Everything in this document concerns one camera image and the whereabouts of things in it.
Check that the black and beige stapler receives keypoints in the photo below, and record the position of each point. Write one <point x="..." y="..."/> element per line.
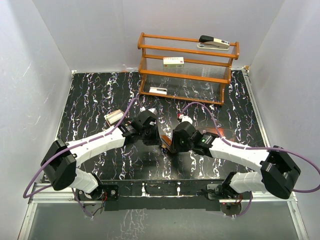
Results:
<point x="212" y="43"/>

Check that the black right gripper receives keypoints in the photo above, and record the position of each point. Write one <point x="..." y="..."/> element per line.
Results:
<point x="175" y="146"/>

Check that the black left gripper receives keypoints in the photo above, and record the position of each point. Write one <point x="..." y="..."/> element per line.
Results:
<point x="156" y="140"/>

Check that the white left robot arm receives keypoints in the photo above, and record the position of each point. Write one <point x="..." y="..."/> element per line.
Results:
<point x="63" y="159"/>

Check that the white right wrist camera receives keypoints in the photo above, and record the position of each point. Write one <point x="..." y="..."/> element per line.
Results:
<point x="184" y="118"/>

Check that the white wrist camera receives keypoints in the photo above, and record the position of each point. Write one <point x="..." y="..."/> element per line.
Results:
<point x="184" y="118"/>
<point x="148" y="113"/>

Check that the beige oval card tray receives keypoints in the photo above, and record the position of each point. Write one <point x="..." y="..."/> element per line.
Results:
<point x="115" y="118"/>

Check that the dark book three days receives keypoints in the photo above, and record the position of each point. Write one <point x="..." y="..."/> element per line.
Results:
<point x="237" y="135"/>

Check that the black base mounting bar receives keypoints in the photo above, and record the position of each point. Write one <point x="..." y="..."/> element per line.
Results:
<point x="164" y="194"/>

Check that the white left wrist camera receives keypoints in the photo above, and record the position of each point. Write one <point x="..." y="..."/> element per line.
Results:
<point x="148" y="113"/>

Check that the orange wooden shelf rack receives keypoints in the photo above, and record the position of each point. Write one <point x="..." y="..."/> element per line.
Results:
<point x="204" y="77"/>

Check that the white staples box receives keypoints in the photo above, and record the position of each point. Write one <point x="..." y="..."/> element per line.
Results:
<point x="173" y="62"/>

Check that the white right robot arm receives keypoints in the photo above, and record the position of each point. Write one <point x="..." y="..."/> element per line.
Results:
<point x="272" y="171"/>

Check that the brown leather card holder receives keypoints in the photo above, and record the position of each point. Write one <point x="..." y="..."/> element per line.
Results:
<point x="166" y="143"/>

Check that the small white box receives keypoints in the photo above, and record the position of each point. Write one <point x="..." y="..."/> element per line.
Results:
<point x="158" y="90"/>

